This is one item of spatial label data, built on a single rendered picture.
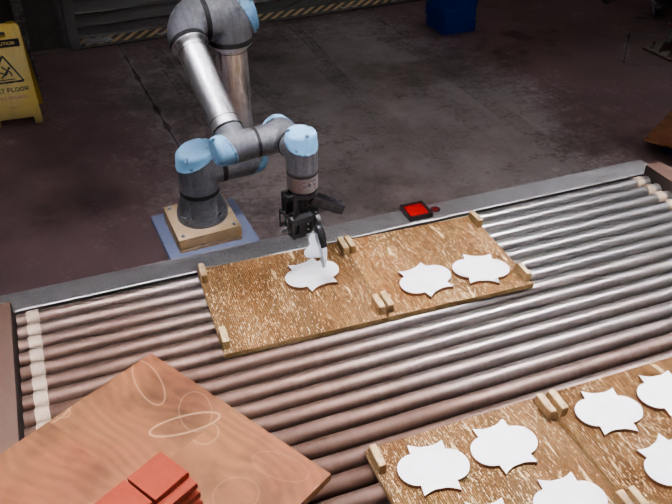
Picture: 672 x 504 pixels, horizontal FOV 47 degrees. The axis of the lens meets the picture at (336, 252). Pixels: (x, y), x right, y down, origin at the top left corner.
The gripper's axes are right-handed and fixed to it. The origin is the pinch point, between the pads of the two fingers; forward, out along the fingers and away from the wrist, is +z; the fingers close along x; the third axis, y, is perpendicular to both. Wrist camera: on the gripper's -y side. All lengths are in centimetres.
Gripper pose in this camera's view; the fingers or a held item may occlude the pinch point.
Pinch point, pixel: (311, 252)
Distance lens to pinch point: 197.8
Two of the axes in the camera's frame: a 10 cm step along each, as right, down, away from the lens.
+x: 5.2, 4.9, -6.9
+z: 0.0, 8.2, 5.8
